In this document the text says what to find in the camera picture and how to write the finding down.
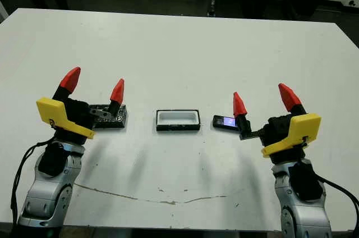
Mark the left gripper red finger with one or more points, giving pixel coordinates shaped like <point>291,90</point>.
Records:
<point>70,80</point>
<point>117,95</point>

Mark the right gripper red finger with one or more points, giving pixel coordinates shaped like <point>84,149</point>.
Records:
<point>290,97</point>
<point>240,106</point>

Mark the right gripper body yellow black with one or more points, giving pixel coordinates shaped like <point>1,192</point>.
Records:
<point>304,128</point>

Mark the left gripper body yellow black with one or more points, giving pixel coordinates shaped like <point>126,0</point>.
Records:
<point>53,109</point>

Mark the black box lid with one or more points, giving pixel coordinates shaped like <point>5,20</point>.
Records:
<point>117,121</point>

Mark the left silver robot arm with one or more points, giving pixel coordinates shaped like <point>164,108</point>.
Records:
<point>47,196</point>

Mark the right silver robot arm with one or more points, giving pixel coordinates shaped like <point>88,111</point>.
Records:
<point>297,215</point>

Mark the black box base white lining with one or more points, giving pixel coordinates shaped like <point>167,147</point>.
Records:
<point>176,117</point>

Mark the shiny metal stand post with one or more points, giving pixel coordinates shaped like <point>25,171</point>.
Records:
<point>212,2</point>

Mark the small black wall fixture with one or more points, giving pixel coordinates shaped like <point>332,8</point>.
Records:
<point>352,2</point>

